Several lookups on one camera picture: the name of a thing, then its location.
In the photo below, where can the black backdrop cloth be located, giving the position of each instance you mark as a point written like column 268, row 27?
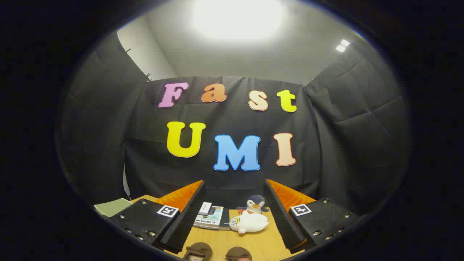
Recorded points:
column 232, row 119

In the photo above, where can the green fabric storage box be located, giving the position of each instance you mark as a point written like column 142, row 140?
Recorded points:
column 112, row 207

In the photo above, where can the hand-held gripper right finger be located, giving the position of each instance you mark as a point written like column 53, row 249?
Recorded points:
column 281, row 217

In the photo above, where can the grey penguin plush toy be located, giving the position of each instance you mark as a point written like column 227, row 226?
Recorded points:
column 255, row 203

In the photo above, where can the brown fuzzy shoe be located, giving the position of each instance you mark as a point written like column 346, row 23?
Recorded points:
column 238, row 253
column 198, row 250

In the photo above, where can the white seal plush toy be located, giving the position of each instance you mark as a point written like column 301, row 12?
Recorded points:
column 250, row 222

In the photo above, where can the book with teal cover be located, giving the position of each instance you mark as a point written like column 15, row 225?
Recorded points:
column 210, row 219

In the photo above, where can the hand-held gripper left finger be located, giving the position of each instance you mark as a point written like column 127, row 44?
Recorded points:
column 186, row 221

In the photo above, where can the small ceiling light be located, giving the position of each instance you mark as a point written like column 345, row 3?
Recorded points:
column 342, row 45

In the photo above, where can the large ceiling light panel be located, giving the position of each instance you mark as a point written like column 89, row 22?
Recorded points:
column 237, row 18

